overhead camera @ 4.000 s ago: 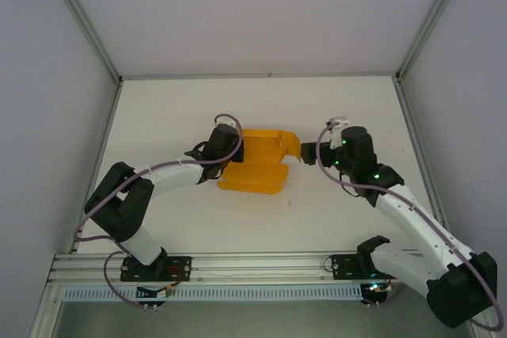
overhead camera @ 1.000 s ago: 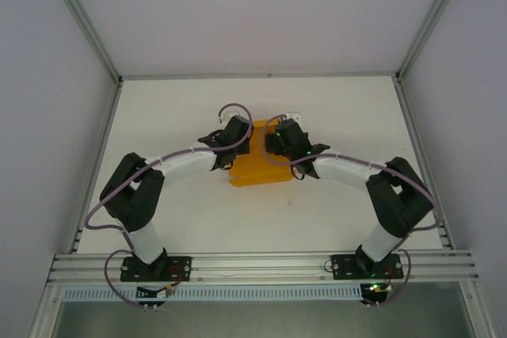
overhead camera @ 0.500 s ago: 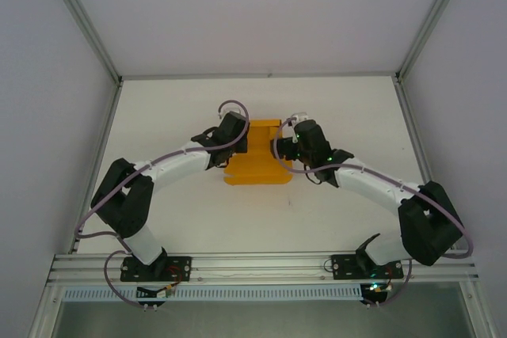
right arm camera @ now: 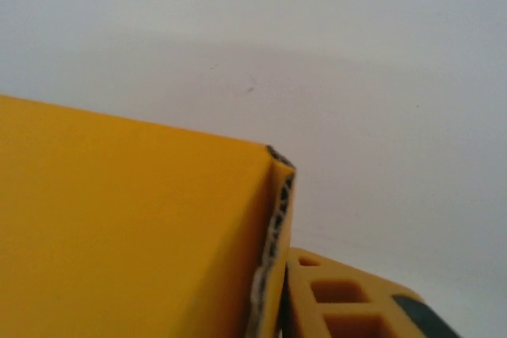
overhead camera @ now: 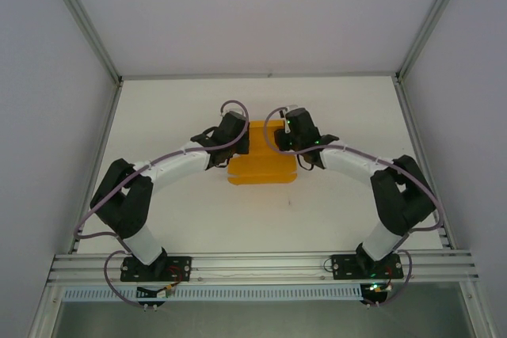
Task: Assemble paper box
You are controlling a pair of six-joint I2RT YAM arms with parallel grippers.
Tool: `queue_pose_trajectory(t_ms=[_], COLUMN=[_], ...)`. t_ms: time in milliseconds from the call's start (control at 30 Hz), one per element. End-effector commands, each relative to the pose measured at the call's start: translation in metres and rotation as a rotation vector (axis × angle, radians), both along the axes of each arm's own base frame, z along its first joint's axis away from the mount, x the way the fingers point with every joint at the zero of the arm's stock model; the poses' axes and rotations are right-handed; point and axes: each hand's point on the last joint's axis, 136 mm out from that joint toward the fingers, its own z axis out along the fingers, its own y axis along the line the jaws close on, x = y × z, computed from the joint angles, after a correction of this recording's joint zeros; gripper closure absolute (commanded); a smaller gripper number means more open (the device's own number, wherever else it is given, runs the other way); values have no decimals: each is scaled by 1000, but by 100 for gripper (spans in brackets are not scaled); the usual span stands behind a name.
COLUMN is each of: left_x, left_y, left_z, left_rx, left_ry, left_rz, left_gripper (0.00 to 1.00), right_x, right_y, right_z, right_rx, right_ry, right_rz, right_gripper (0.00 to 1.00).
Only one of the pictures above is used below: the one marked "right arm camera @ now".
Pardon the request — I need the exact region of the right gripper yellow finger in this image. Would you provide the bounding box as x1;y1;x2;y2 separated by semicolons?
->
280;246;463;338

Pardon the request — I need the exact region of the orange cardboard box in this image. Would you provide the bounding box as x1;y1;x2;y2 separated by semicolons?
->
0;94;296;338

